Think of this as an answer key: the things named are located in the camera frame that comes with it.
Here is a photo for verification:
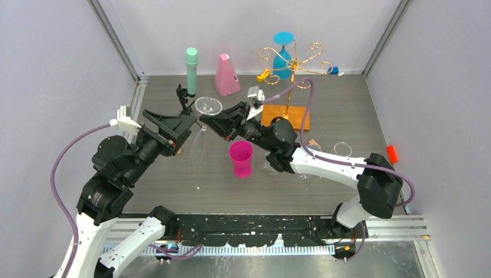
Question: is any clear ribbed tumbler glass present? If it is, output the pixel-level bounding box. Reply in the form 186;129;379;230
264;152;278;175

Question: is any black mini tripod stand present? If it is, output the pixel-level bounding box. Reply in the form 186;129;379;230
176;83;195;116

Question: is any yellow toy block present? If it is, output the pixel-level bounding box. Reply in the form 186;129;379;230
256;69;270;83

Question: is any black base bar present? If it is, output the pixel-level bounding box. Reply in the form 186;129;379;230
162;214;362;247

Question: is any clear flute glass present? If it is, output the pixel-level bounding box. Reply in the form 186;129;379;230
190;97;222;164

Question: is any clear wine glass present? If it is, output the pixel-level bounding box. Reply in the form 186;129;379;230
298;144;322;180
332;142;352;157

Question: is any mint green microphone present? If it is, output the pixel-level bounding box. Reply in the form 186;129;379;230
185;47;199;97

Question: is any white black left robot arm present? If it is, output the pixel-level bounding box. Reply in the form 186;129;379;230
56;105;197;277

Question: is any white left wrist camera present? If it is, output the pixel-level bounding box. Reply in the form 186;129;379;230
109;105;141;136

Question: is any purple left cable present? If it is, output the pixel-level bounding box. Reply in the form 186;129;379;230
50;123;205;278

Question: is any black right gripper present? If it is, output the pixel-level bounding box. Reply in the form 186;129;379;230
201;101;276;152

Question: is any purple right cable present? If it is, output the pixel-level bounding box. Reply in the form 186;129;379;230
259;78;416;264

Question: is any red block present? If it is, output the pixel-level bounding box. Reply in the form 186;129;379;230
386;145;399;164

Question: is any gold wire wine glass rack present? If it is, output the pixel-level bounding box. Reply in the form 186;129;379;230
259;40;334;131

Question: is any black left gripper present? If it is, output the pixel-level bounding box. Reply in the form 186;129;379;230
126;108;198;184

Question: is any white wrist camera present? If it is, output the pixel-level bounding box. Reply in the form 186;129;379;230
245;86;265;120
109;105;141;136

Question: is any pink wine glass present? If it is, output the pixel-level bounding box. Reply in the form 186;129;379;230
229;140;254;178

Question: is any pink metronome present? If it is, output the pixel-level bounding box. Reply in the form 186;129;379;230
215;53;241;96

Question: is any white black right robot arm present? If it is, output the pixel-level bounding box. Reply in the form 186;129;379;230
199;101;403;238

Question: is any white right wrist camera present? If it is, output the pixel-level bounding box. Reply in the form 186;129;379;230
245;86;265;120

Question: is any blue wine glass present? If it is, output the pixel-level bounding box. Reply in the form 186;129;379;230
273;31;295;80

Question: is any purple cable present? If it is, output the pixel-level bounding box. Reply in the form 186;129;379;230
50;123;205;278
259;78;416;264

